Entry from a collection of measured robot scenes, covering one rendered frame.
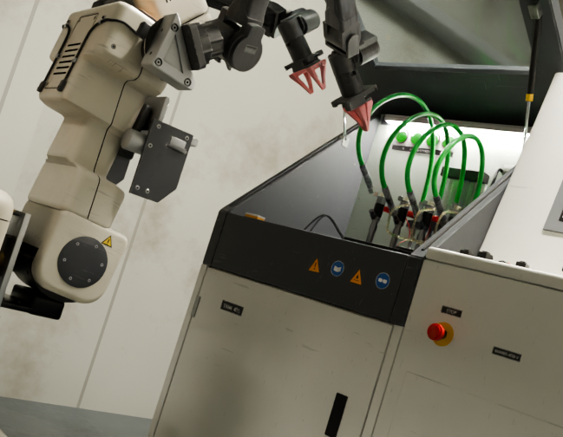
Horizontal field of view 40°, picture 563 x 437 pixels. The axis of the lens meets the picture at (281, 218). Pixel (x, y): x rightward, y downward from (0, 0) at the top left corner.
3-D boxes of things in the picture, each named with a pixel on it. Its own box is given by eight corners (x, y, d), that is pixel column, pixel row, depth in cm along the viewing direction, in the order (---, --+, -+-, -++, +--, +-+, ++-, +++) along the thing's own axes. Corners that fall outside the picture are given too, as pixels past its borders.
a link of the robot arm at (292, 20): (271, 25, 208) (284, 18, 203) (287, 16, 212) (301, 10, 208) (282, 48, 209) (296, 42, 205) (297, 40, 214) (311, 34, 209)
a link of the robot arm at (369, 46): (323, 22, 179) (348, 38, 174) (360, 4, 183) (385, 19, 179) (324, 66, 187) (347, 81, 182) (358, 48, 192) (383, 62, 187)
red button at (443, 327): (420, 340, 164) (426, 316, 165) (428, 342, 167) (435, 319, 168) (441, 346, 161) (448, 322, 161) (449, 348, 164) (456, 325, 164)
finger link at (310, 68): (319, 88, 216) (305, 57, 214) (337, 82, 211) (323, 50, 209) (304, 98, 212) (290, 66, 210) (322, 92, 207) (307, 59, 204)
